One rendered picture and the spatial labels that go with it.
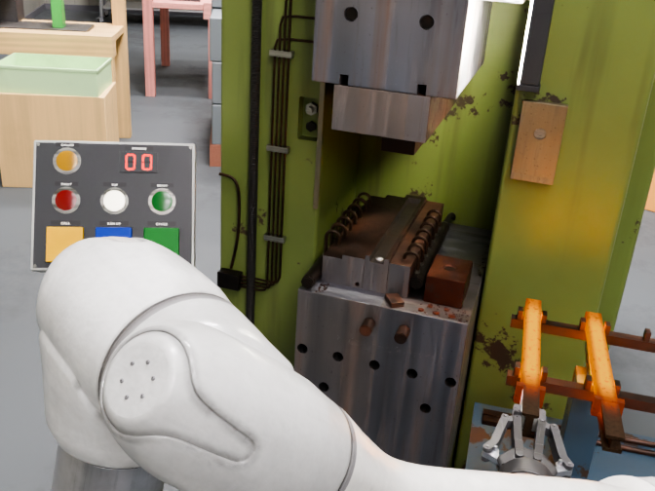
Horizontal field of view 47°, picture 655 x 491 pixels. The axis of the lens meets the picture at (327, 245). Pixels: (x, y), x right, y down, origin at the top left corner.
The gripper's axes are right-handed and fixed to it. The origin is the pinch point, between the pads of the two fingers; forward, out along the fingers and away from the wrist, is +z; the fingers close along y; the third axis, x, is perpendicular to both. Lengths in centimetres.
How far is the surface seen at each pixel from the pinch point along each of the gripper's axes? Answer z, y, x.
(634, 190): 98, 23, 7
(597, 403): 4.5, 10.6, 0.7
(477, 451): 20.3, -6.3, -26.2
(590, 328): 29.1, 10.5, 1.0
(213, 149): 354, -204, -87
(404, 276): 43, -27, -1
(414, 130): 43, -29, 31
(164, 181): 36, -81, 14
